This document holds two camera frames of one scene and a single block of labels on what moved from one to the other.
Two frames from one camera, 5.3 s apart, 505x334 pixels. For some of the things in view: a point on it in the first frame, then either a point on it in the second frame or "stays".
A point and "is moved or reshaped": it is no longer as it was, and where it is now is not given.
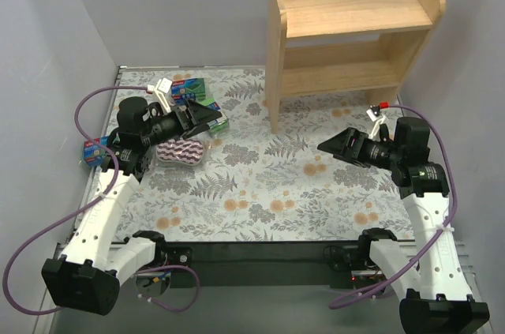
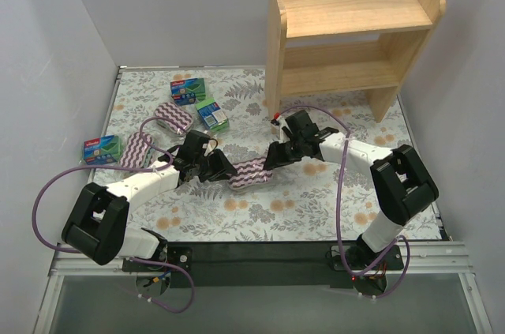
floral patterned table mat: (256, 185) stays
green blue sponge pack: (185, 89) stays
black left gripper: (185, 119) to (211, 166)
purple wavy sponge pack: (181, 151) is moved or reshaped
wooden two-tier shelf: (346, 31) stays
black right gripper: (357, 148) to (287, 151)
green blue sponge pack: (95, 154) stays
